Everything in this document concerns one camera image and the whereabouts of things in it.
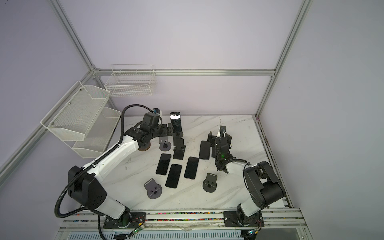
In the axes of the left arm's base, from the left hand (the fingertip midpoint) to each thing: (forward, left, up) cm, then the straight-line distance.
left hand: (164, 128), depth 83 cm
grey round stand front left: (-28, +4, -18) cm, 34 cm away
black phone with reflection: (-10, +3, -22) cm, 25 cm away
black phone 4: (-18, -4, -23) cm, 30 cm away
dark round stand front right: (-25, -25, -17) cm, 40 cm away
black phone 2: (-2, -30, -21) cm, 37 cm away
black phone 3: (-13, -15, -22) cm, 30 cm away
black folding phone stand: (0, -6, -24) cm, 24 cm away
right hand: (+3, -31, -6) cm, 31 cm away
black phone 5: (+17, -4, -10) cm, 20 cm away
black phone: (0, -24, -23) cm, 33 cm away
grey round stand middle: (+3, +4, -22) cm, 23 cm away
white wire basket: (+32, +27, +10) cm, 43 cm away
